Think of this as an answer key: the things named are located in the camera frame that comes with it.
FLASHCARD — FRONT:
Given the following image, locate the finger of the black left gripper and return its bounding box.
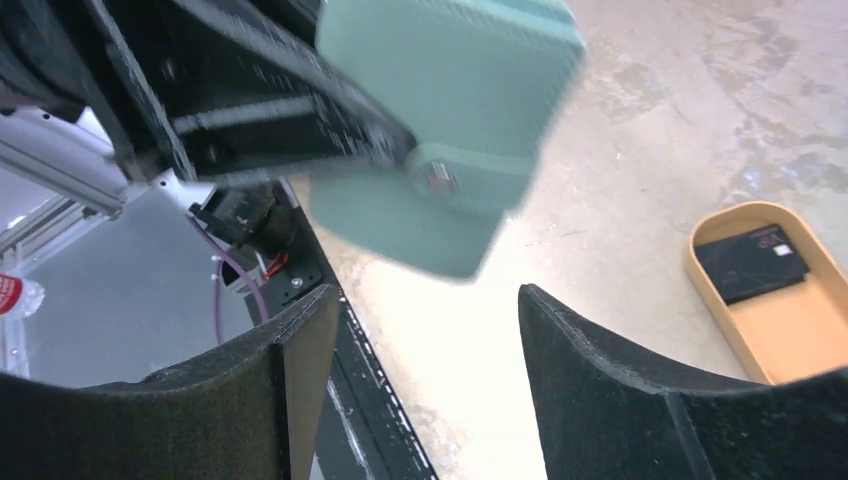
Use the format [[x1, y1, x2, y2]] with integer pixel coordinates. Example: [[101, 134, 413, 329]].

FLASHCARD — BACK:
[[86, 1, 417, 183]]

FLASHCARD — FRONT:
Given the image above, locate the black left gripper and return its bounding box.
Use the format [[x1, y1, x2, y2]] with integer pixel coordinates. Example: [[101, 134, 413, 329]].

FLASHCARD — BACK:
[[1, 1, 130, 126]]

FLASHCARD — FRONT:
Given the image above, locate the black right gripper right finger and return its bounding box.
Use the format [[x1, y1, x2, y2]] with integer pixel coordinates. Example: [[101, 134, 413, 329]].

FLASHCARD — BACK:
[[518, 284, 847, 479]]

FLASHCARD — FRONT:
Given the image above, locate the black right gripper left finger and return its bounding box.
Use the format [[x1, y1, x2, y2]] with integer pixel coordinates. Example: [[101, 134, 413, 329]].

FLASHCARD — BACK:
[[1, 285, 339, 479]]

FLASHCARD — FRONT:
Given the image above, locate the black credit card stack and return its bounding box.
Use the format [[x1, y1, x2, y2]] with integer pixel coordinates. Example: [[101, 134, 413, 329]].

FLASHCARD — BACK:
[[694, 224, 810, 305]]

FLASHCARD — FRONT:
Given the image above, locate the teal card holder wallet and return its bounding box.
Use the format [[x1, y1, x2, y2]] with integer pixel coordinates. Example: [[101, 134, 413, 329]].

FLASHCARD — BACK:
[[309, 1, 585, 279]]

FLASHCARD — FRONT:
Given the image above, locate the tan oval tray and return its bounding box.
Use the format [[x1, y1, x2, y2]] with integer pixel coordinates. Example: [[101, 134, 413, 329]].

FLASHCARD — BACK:
[[683, 201, 847, 384]]

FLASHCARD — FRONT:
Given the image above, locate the plastic water bottle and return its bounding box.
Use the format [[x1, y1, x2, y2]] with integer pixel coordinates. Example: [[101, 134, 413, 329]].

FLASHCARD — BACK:
[[0, 273, 45, 319]]

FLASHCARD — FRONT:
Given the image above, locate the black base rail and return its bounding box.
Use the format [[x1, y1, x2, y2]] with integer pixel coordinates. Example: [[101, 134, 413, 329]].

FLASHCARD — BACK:
[[188, 178, 439, 480]]

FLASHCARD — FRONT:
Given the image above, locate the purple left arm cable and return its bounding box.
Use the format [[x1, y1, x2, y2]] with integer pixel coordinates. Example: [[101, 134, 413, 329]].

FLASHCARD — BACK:
[[188, 215, 273, 346]]

